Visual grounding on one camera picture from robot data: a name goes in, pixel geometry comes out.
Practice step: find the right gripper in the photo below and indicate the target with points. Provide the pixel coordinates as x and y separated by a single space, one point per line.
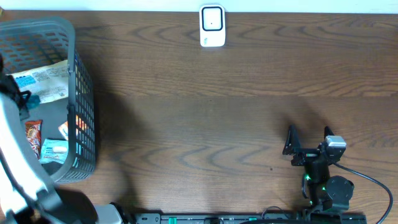
306 155

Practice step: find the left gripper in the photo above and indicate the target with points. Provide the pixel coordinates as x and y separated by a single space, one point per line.
9 80

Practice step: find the white printed refill pouch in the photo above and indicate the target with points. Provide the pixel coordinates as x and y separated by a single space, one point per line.
49 83

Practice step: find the red Top chocolate bar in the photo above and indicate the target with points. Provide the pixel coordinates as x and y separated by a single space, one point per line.
33 134

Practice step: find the small orange tissue pack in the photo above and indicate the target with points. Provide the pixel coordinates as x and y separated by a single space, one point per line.
63 128

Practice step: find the light blue wipes packet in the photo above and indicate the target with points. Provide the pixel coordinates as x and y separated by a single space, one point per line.
54 150

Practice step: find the blue mouthwash bottle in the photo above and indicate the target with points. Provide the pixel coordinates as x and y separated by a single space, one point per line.
32 101

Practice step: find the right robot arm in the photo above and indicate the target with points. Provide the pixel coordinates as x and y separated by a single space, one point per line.
328 195

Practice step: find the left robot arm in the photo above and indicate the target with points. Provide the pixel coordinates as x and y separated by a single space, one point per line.
28 194

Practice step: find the white barcode scanner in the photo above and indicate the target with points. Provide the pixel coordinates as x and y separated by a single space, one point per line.
212 25

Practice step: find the grey plastic mesh basket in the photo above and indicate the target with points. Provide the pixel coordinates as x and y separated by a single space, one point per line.
32 43

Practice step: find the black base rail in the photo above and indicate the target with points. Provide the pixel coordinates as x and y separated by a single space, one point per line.
269 217

